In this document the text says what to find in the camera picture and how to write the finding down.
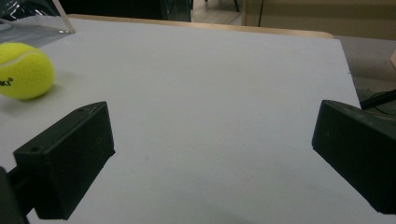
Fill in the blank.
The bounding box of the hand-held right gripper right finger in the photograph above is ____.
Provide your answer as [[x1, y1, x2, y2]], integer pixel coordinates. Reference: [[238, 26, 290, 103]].
[[311, 99, 396, 216]]

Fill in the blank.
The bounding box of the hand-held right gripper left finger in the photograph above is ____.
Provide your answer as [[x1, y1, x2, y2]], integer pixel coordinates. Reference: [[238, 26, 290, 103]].
[[12, 101, 117, 221]]

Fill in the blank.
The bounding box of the yellow tennis ball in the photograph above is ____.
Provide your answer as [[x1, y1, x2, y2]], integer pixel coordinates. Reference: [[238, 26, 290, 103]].
[[0, 42, 56, 101]]

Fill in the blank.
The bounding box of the clear plastic container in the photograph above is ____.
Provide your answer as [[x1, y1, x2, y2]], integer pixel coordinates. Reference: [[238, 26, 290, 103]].
[[0, 0, 77, 49]]

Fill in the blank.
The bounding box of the black cable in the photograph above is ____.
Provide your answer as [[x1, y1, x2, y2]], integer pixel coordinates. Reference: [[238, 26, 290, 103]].
[[360, 89, 396, 111]]

